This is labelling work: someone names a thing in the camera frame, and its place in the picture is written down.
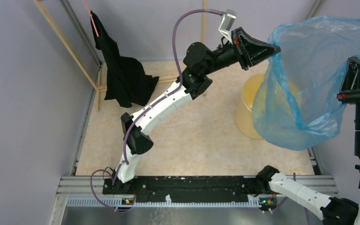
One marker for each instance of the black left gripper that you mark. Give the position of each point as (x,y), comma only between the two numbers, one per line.
(250,50)

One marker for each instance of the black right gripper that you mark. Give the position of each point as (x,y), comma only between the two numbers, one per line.
(358,84)

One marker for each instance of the blue plastic trash bag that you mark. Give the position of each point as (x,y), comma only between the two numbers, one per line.
(296,105)

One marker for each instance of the yellow plastic trash bin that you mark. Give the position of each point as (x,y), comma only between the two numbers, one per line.
(248,108)

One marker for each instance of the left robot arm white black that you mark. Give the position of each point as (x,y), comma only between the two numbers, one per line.
(192,82)

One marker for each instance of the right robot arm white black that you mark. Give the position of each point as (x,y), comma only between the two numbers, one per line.
(341,207)

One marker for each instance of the black cloth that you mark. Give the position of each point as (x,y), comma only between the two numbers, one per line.
(126,80)

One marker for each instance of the pink clothes hanger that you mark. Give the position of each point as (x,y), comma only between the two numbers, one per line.
(91,18)

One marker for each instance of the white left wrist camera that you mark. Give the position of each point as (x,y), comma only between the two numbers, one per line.
(227,19)

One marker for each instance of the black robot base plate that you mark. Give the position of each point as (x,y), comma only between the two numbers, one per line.
(192,189)

